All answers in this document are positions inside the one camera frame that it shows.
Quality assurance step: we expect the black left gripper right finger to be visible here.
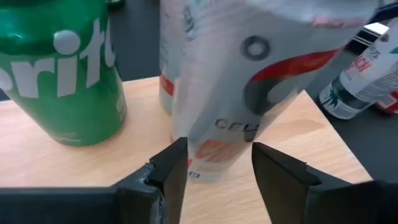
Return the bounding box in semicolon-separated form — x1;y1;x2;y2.
252;142;354;224

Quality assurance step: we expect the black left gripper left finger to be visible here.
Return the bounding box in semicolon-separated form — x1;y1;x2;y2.
113;136;189;224

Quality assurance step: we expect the wooden board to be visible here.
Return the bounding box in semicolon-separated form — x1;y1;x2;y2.
0;76;374;224

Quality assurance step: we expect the green Sprite can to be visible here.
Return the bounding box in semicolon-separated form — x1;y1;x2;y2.
0;0;129;147

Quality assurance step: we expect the silver Celsius energy drink can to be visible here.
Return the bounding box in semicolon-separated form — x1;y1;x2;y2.
317;18;398;121
157;0;187;116
169;0;382;185

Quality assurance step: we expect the red cola can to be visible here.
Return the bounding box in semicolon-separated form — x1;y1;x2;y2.
374;90;398;115

